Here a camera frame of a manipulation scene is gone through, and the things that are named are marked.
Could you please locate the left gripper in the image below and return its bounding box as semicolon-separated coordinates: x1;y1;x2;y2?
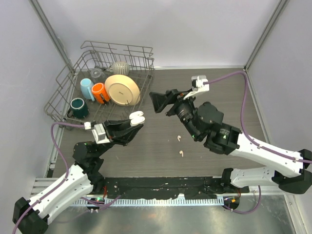
95;117;143;157

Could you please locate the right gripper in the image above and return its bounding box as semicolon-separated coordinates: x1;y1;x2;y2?
149;89;200;141

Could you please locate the white earbud charging case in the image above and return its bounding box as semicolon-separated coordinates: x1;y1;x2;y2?
129;111;145;126

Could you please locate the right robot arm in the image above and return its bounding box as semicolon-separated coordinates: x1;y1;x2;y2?
149;89;312;195

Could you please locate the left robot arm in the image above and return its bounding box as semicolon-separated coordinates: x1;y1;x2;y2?
12;116;145;234

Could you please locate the beige plate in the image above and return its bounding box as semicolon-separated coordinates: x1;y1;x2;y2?
105;75;140;106

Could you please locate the orange mug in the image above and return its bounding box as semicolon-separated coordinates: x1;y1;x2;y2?
91;82;110;104

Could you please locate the dark green mug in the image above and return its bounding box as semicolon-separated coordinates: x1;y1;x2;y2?
70;97;89;119

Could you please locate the striped ceramic cup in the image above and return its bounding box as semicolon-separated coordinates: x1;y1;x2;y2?
109;61;130;76

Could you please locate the light blue mug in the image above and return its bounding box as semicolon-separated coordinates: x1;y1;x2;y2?
80;78;95;101

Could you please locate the clear glass cup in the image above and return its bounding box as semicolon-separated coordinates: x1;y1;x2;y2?
90;68;102;78

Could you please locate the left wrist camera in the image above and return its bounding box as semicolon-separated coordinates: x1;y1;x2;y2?
83;122;111;144

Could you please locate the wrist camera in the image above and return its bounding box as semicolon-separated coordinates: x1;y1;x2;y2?
183;75;210;100
83;122;111;144

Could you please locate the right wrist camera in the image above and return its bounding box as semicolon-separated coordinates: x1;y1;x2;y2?
183;75;210;100

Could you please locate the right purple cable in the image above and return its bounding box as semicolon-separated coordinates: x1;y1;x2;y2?
204;71;312;164

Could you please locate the purple cable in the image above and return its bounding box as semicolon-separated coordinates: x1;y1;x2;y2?
11;121;122;234
204;71;312;164

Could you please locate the grey wire dish rack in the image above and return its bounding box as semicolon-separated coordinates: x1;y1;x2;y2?
44;41;154;125

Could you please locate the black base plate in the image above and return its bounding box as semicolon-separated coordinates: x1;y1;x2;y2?
90;176;250;200

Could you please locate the slotted cable duct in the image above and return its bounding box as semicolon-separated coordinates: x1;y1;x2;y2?
70;197;224;207

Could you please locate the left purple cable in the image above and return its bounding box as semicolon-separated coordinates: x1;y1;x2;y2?
11;121;122;234

